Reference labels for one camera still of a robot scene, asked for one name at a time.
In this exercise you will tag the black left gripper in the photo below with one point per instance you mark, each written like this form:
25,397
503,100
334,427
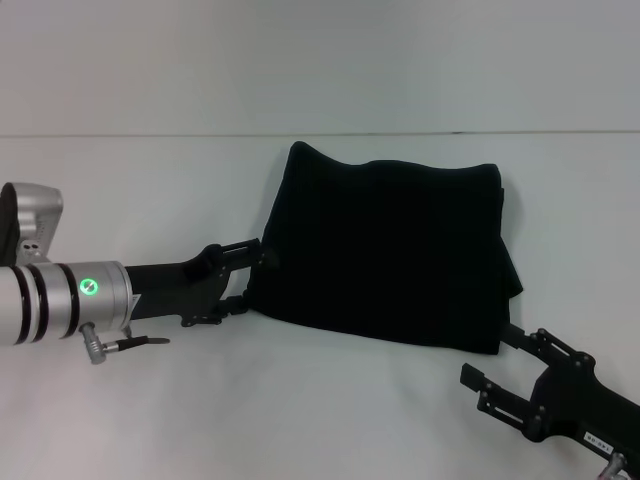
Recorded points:
180,285

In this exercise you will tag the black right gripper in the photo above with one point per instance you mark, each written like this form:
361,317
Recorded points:
580,405

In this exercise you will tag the black t-shirt with FREE print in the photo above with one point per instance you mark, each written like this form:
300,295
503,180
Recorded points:
390,250

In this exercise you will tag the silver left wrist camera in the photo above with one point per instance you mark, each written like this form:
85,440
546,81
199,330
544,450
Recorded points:
35,220

